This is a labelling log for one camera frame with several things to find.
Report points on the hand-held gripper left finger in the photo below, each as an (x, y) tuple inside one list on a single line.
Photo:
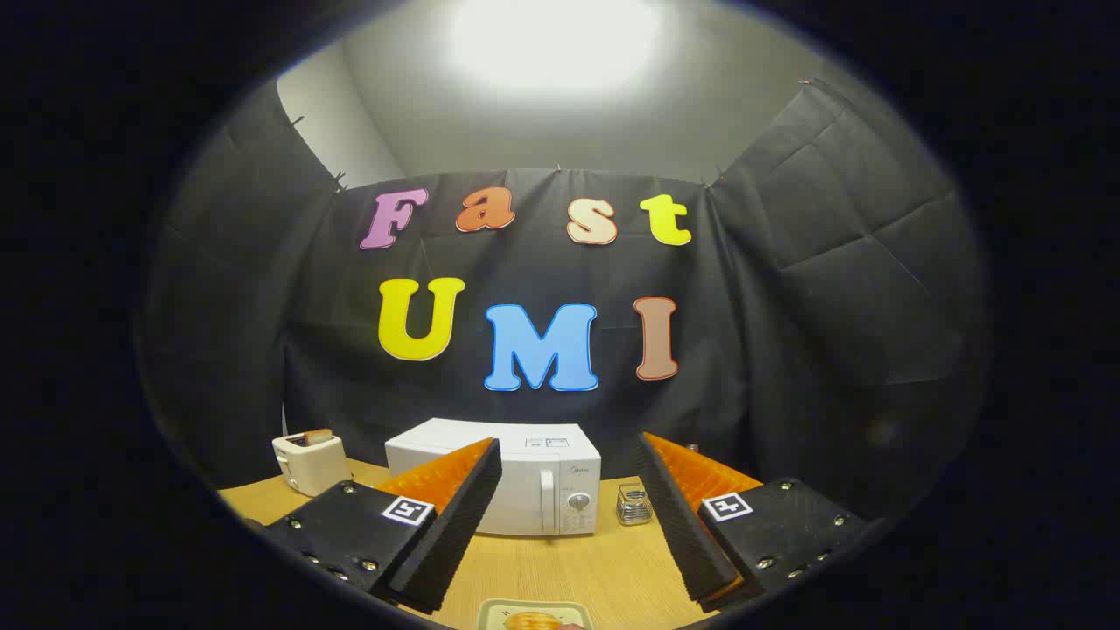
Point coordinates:
[(455, 516)]

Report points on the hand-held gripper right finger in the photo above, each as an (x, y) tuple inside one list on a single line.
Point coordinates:
[(682, 525)]

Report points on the white microwave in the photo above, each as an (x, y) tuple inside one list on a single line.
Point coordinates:
[(534, 477)]

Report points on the golden bread roll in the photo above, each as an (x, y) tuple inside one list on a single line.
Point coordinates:
[(534, 622)]

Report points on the cream square plate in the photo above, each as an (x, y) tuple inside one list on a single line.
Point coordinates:
[(492, 614)]

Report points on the white toaster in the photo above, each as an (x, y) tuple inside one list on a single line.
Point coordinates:
[(315, 468)]

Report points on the toast slice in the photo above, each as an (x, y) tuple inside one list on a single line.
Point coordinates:
[(318, 436)]

